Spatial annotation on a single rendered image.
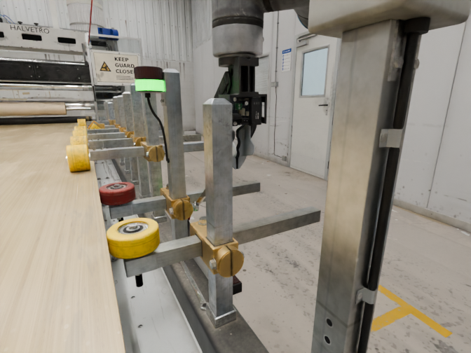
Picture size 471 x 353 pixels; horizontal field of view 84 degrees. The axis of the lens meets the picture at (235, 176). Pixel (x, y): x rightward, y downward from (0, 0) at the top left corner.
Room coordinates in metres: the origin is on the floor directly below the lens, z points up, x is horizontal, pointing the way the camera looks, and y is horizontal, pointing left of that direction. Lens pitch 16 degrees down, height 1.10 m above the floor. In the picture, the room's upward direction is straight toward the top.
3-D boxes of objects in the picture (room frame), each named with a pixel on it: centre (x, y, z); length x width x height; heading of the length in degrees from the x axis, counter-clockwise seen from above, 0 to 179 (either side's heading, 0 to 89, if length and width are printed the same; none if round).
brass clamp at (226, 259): (0.44, 0.04, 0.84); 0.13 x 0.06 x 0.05; 29
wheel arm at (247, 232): (0.49, -0.01, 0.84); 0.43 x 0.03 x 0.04; 119
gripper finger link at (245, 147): (0.53, -0.02, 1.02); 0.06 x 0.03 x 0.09; 21
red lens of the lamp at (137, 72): (0.62, 0.19, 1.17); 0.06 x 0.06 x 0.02
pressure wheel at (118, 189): (0.61, 0.29, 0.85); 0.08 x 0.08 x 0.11
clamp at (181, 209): (0.66, 0.16, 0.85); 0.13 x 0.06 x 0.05; 29
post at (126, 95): (1.30, 0.51, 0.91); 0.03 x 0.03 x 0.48; 29
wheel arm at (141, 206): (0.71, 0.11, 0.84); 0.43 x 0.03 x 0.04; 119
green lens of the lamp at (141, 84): (0.62, 0.19, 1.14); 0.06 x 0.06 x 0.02
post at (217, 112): (0.42, 0.03, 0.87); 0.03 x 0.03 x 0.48; 29
